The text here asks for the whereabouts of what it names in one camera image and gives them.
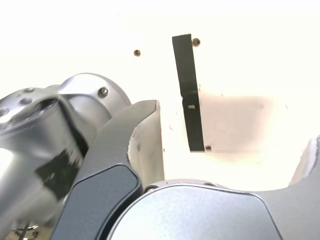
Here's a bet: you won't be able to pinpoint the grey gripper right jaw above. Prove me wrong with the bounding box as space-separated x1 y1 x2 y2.
99 134 320 240

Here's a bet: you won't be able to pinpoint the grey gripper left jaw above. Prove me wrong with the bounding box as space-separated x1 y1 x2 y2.
47 99 166 240

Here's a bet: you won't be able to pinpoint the black tape strip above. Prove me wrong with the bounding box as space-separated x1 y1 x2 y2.
171 32 206 153

